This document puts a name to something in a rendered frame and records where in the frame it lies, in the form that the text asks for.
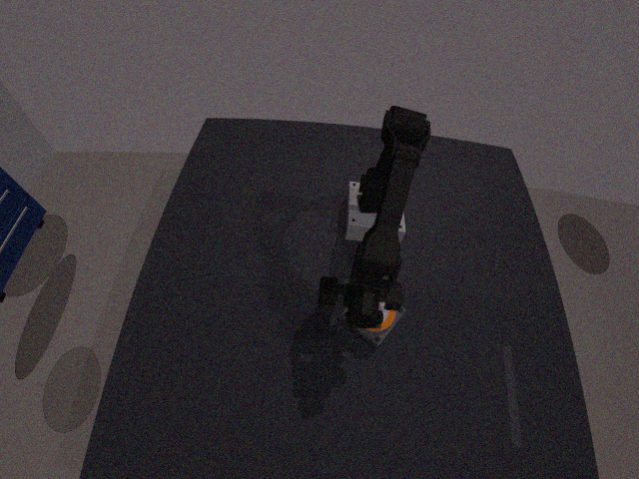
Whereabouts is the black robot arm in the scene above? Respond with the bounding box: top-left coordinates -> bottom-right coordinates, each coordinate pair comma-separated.
345,106 -> 431,328

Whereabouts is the orange round plate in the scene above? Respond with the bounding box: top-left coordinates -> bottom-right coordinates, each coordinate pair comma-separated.
365,302 -> 395,332

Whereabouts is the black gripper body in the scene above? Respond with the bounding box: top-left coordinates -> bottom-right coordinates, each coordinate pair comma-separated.
319,276 -> 402,311

